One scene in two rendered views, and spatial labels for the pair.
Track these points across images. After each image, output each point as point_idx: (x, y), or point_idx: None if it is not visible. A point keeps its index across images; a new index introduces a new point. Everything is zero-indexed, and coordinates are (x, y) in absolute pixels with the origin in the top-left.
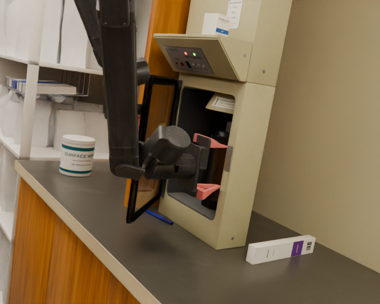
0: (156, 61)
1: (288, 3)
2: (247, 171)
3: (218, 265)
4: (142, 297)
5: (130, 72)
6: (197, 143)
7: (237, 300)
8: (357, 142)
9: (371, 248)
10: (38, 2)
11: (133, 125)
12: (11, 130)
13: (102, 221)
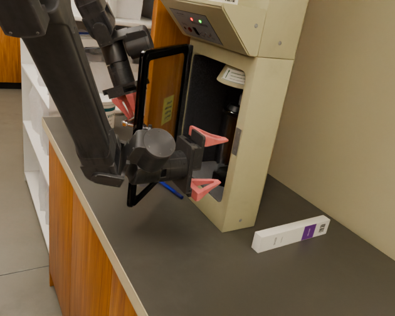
0: (165, 24)
1: None
2: (258, 153)
3: (220, 254)
4: (132, 298)
5: (77, 83)
6: (192, 138)
7: (232, 306)
8: (387, 118)
9: (390, 232)
10: None
11: (100, 136)
12: None
13: (110, 196)
